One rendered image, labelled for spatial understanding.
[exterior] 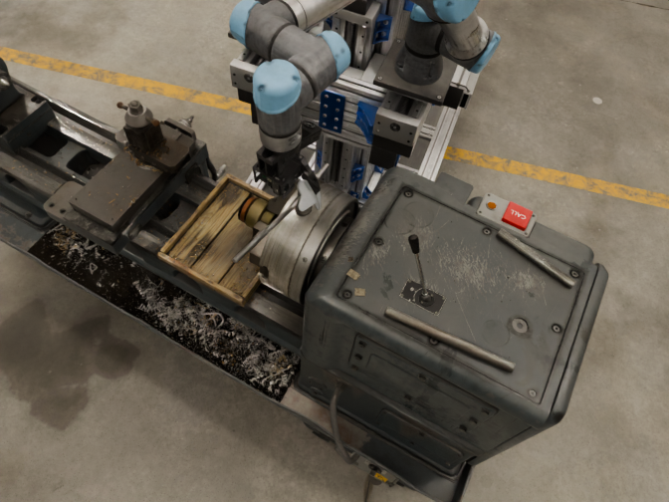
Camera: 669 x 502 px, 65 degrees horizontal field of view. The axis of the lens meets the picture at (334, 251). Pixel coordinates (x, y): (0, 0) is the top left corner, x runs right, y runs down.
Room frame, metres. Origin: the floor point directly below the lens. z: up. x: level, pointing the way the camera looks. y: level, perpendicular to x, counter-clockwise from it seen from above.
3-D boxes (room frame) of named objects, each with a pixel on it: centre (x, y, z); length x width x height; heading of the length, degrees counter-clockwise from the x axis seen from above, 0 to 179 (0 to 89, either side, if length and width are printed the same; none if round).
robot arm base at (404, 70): (1.37, -0.18, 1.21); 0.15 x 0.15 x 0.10
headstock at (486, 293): (0.60, -0.30, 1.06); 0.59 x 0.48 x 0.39; 68
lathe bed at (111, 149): (0.97, 0.66, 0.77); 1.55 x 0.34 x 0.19; 68
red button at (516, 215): (0.77, -0.42, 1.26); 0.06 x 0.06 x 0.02; 68
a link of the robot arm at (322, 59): (0.73, 0.09, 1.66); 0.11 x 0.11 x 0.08; 57
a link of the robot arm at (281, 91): (0.64, 0.13, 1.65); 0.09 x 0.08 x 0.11; 147
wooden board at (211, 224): (0.83, 0.31, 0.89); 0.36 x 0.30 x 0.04; 158
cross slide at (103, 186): (0.98, 0.64, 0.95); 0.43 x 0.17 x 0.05; 158
